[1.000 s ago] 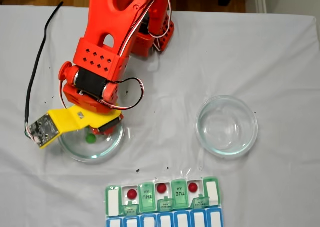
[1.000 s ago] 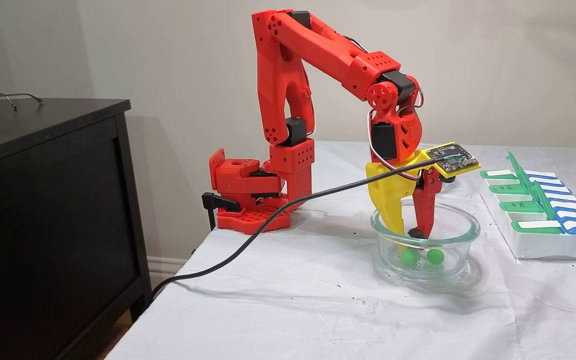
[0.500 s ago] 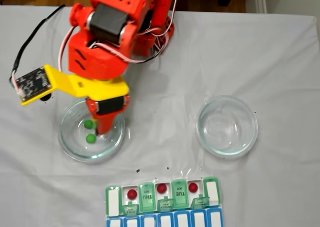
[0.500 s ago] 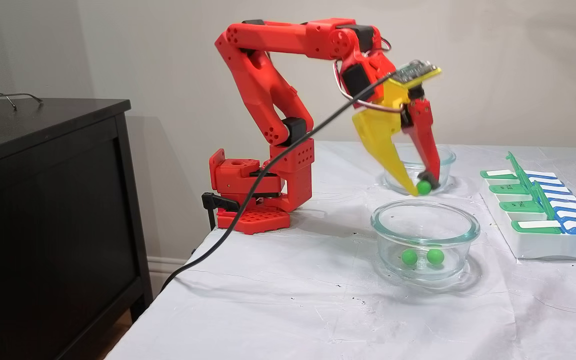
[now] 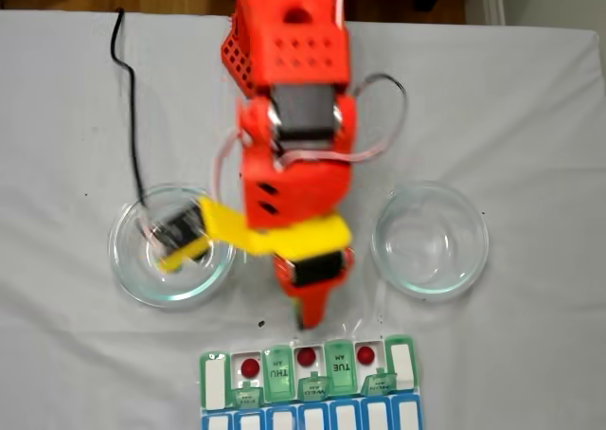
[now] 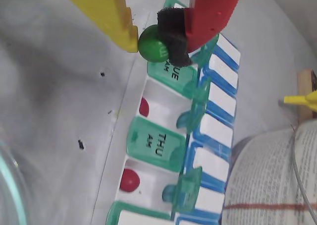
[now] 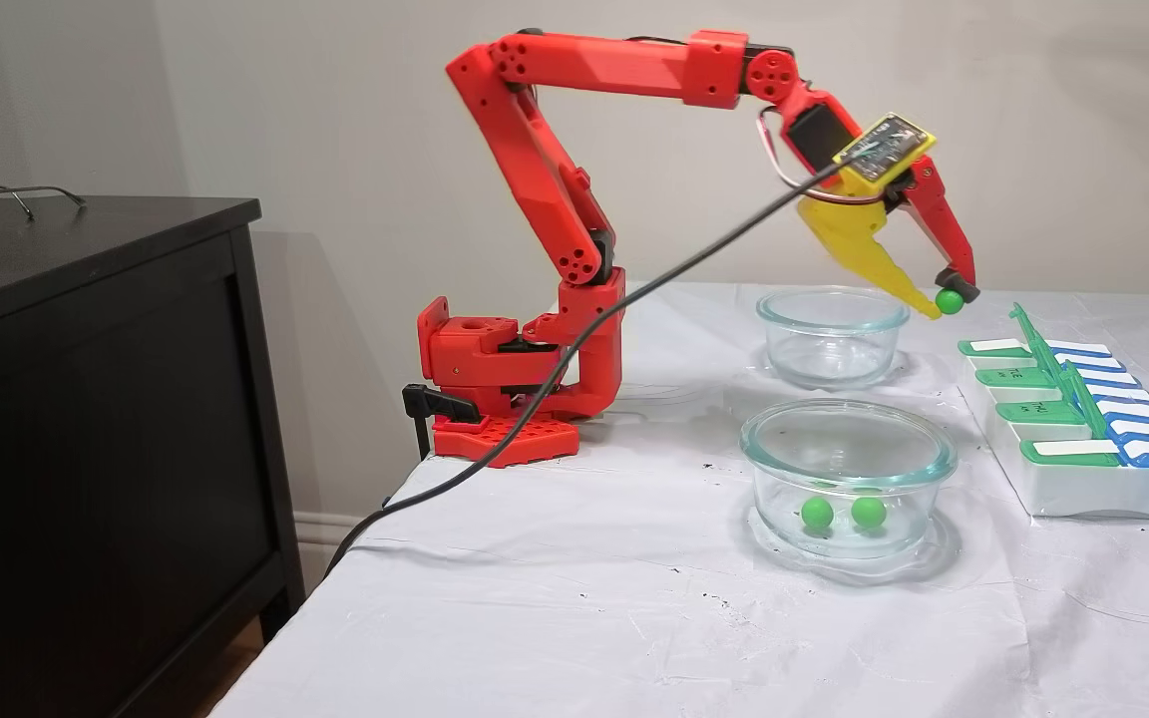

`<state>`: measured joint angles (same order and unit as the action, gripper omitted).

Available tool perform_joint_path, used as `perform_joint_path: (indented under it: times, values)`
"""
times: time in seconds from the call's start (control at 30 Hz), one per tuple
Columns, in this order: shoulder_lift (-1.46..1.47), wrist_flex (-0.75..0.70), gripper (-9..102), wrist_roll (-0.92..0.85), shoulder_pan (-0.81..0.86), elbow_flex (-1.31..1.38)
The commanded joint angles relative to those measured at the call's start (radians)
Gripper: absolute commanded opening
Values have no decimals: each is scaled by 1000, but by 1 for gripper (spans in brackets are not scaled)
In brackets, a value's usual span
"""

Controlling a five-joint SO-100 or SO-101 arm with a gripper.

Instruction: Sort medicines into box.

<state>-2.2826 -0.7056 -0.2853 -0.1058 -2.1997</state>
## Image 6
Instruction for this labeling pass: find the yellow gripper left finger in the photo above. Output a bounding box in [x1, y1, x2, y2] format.
[58, 0, 139, 54]

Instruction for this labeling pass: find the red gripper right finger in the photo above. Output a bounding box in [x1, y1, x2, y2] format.
[156, 0, 246, 67]

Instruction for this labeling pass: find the green ball pill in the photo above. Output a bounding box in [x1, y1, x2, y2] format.
[138, 24, 171, 63]

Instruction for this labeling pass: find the red ball pill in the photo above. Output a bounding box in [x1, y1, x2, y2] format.
[119, 168, 141, 193]
[139, 97, 150, 117]

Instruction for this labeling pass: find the weekly pill organizer box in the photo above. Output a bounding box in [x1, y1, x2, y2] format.
[90, 0, 242, 225]

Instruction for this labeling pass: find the yellow plastic clamp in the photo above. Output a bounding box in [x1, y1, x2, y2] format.
[283, 90, 317, 112]

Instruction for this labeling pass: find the wooden block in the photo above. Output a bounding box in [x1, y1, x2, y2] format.
[296, 68, 317, 123]

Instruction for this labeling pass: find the clear plastic container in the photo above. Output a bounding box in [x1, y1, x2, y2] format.
[221, 122, 317, 225]

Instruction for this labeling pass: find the thin clear tube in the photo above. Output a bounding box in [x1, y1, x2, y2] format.
[291, 128, 317, 212]

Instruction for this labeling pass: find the glass bowl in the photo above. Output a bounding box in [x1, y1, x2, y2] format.
[0, 138, 28, 225]

